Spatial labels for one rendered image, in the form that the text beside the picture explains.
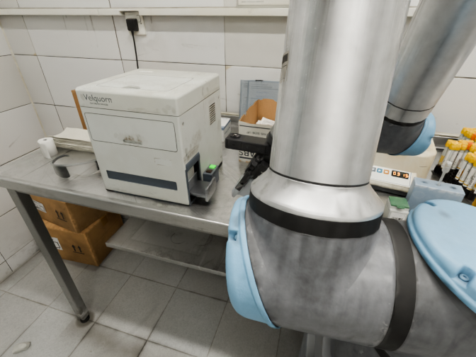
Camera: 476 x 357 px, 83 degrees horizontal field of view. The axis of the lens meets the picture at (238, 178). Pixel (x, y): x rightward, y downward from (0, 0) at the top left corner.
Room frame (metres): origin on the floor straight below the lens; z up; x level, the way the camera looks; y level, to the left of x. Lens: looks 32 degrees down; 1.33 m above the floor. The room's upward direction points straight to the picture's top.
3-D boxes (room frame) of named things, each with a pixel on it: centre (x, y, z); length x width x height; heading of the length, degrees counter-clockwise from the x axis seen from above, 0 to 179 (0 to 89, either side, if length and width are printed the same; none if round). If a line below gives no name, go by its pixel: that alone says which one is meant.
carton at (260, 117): (0.95, -0.16, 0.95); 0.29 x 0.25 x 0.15; 163
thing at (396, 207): (0.52, -0.39, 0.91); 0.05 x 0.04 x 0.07; 163
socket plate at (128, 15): (1.34, 0.44, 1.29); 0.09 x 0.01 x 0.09; 73
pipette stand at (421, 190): (0.54, -0.48, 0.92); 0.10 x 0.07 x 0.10; 65
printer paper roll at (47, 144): (0.90, 0.70, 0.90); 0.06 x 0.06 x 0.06; 73
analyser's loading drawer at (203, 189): (0.64, 0.17, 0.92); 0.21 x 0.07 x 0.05; 73
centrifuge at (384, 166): (0.79, -0.49, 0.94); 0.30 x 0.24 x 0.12; 154
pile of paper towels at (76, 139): (0.98, 0.61, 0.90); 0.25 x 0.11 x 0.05; 73
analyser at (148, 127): (0.75, 0.21, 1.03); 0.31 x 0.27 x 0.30; 73
